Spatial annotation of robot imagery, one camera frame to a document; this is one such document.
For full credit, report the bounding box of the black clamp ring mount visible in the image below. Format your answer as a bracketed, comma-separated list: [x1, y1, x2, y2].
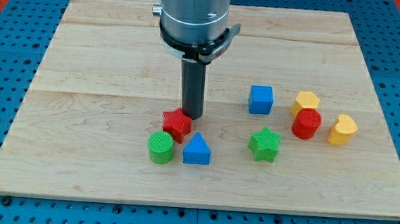
[160, 23, 242, 65]

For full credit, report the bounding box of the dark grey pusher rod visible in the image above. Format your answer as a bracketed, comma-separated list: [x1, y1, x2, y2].
[181, 60, 206, 120]

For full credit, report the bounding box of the red star block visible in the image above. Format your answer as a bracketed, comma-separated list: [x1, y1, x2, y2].
[162, 108, 192, 144]

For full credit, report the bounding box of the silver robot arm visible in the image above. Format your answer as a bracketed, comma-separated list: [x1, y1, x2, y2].
[152, 0, 242, 120]

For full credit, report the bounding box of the wooden board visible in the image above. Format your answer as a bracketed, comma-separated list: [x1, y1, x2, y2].
[0, 0, 400, 220]

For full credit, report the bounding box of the green star block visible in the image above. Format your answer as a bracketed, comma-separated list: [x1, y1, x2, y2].
[248, 126, 282, 162]

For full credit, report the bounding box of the blue cube block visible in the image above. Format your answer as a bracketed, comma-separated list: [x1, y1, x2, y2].
[248, 85, 274, 115]

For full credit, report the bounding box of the blue triangle block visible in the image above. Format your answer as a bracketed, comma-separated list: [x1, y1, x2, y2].
[183, 132, 211, 166]

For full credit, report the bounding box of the green cylinder block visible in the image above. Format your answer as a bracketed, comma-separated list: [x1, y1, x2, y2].
[147, 131, 174, 164]

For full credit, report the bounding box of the yellow hexagon block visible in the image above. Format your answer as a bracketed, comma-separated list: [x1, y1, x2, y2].
[290, 91, 320, 117]

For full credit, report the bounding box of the red cylinder block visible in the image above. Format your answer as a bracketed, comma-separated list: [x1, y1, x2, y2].
[292, 108, 323, 140]

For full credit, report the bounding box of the yellow heart block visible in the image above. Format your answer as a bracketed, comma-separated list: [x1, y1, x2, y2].
[327, 113, 358, 146]

